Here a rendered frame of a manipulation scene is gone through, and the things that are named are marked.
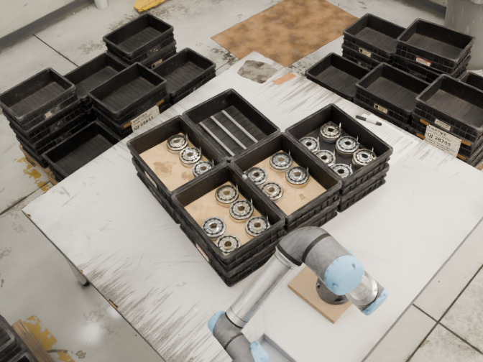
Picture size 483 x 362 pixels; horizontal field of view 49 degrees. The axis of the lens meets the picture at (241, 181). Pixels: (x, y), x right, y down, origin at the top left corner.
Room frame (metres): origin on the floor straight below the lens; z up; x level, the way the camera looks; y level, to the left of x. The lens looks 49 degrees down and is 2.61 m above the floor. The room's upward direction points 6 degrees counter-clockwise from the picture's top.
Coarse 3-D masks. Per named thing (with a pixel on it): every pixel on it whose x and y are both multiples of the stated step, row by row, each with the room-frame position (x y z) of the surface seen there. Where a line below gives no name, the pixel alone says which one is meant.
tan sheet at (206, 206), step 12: (192, 204) 1.42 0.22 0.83; (204, 204) 1.42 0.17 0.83; (216, 204) 1.41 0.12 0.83; (192, 216) 1.36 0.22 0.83; (204, 216) 1.35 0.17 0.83; (216, 216) 1.34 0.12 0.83; (228, 216) 1.34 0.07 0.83; (228, 228) 1.28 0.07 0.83; (240, 228) 1.27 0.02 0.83; (240, 240) 1.21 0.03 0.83
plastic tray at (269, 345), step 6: (264, 336) 0.84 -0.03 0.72; (258, 342) 0.82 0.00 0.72; (264, 342) 0.83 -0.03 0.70; (270, 342) 0.82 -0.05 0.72; (264, 348) 0.80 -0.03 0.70; (270, 348) 0.80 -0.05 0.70; (276, 348) 0.80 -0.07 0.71; (282, 348) 0.78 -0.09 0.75; (270, 354) 0.78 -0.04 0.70; (276, 354) 0.78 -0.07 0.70; (282, 354) 0.77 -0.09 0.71; (288, 354) 0.75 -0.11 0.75; (270, 360) 0.76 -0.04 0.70; (276, 360) 0.76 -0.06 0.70; (282, 360) 0.75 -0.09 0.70; (288, 360) 0.75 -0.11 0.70; (294, 360) 0.73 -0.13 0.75
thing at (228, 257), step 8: (216, 168) 1.53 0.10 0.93; (232, 168) 1.52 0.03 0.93; (208, 176) 1.49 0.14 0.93; (240, 176) 1.48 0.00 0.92; (192, 184) 1.45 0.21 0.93; (248, 184) 1.42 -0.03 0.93; (176, 192) 1.41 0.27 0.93; (256, 192) 1.37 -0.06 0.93; (176, 200) 1.37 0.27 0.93; (264, 200) 1.32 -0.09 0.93; (184, 208) 1.32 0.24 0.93; (272, 208) 1.29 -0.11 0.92; (280, 216) 1.24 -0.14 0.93; (192, 224) 1.26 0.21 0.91; (280, 224) 1.20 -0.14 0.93; (200, 232) 1.20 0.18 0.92; (264, 232) 1.17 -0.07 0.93; (272, 232) 1.18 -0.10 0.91; (208, 240) 1.16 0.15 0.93; (256, 240) 1.14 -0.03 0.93; (216, 248) 1.13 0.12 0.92; (248, 248) 1.12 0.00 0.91; (224, 256) 1.08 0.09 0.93; (232, 256) 1.08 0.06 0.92
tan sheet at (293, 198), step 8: (264, 160) 1.64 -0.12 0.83; (272, 176) 1.54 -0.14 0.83; (280, 176) 1.53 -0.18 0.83; (280, 184) 1.49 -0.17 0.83; (312, 184) 1.47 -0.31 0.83; (288, 192) 1.43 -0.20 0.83; (296, 192) 1.43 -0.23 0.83; (304, 192) 1.42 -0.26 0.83; (312, 192) 1.42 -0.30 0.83; (320, 192) 1.42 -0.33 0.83; (288, 200) 1.39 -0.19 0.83; (296, 200) 1.39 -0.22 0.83; (304, 200) 1.38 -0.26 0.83; (288, 208) 1.35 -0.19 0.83; (296, 208) 1.34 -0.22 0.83
